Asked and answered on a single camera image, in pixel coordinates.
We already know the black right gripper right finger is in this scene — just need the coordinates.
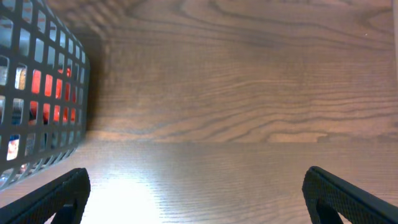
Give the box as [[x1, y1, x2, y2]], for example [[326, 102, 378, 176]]
[[302, 166, 397, 224]]

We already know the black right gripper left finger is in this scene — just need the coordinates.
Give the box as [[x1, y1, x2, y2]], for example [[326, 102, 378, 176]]
[[1, 168, 91, 224]]

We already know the grey plastic lattice basket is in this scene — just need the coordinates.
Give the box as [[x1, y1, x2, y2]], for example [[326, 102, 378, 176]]
[[1, 0, 90, 189]]

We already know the orange tan cracker package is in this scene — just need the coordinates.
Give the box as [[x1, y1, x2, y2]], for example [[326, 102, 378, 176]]
[[12, 67, 76, 125]]

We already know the Kleenex tissue multipack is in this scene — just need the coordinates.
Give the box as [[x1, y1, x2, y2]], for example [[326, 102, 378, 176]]
[[1, 134, 28, 184]]

